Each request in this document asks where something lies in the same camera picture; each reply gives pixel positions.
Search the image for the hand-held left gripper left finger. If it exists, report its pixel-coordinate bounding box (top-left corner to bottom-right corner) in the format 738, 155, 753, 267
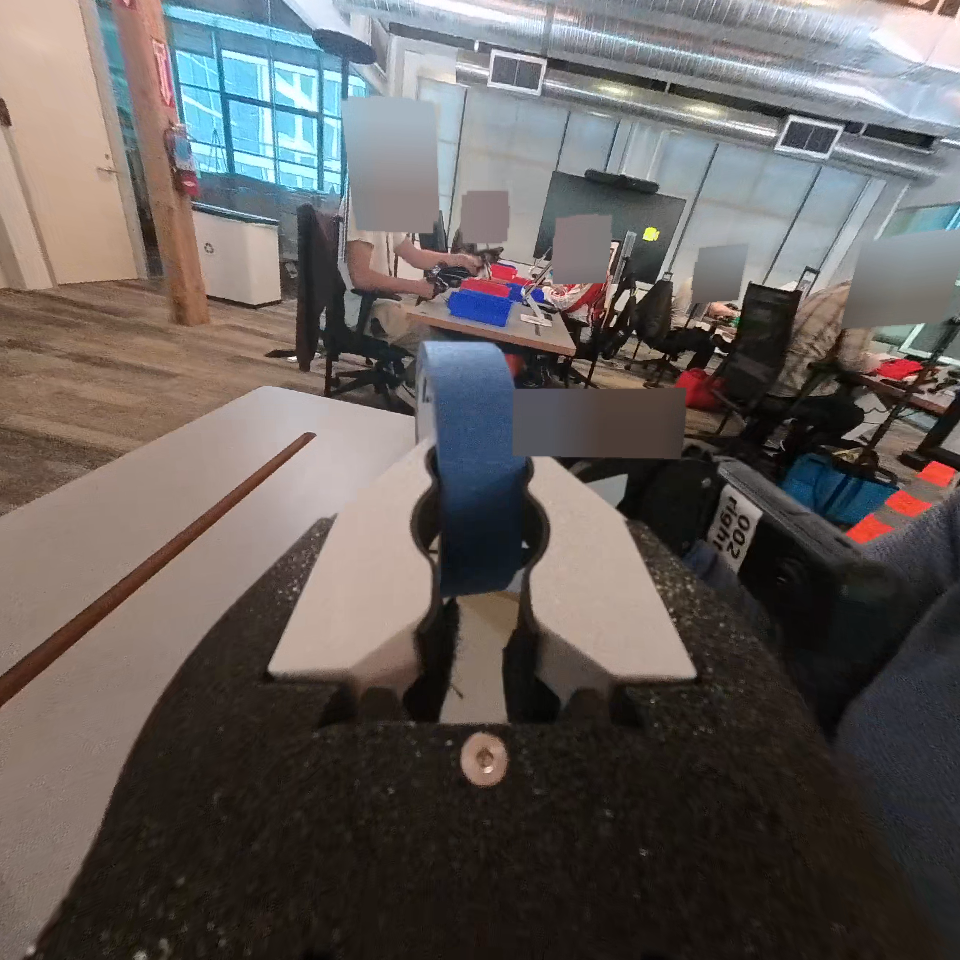
268, 442, 451, 696

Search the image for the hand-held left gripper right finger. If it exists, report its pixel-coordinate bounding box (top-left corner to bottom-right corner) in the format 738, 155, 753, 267
517, 453, 699, 696

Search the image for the blue tape roll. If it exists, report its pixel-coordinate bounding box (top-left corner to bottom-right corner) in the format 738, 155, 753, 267
414, 341, 530, 599

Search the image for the person's right forearm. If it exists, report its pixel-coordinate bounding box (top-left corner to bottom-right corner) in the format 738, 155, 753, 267
787, 487, 960, 960

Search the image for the blue bag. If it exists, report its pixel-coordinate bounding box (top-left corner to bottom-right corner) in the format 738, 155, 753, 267
783, 452, 899, 526

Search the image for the orange reflective vest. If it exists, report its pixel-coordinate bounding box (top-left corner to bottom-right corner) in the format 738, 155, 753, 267
847, 461, 960, 546

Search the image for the red container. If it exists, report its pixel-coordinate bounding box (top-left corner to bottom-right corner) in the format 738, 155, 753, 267
673, 367, 726, 411

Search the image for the black office chair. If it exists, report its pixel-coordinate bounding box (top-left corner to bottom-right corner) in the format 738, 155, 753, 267
622, 279, 678, 363
720, 283, 805, 438
294, 204, 415, 411

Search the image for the brown top table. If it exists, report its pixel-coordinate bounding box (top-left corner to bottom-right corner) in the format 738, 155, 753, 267
408, 288, 579, 358

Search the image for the blue bin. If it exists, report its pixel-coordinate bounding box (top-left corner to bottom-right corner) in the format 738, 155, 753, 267
447, 291, 516, 330

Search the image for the white recycling cabinet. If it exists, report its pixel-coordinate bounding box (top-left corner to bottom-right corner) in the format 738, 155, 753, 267
191, 206, 284, 307

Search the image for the ceiling air vent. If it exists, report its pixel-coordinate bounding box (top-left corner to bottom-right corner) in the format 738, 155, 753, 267
774, 114, 846, 161
487, 48, 548, 97

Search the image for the red fire extinguisher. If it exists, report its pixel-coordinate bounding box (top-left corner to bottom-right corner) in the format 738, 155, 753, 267
168, 123, 202, 200

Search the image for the large window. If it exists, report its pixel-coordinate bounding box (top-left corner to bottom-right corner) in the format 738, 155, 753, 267
161, 7, 370, 198

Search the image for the white door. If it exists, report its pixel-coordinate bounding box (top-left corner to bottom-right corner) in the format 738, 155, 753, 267
0, 0, 149, 288

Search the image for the black floor lamp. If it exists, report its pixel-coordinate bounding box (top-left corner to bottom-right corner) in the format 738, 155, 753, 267
311, 28, 378, 198

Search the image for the large black wall screen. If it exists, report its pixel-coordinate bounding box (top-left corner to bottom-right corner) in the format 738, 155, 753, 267
534, 171, 688, 286

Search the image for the wooden post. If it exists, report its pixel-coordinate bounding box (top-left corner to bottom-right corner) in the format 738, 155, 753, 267
112, 0, 211, 327

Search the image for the silver ceiling duct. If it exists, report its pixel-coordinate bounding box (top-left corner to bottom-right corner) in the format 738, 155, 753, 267
457, 60, 939, 178
337, 0, 960, 85

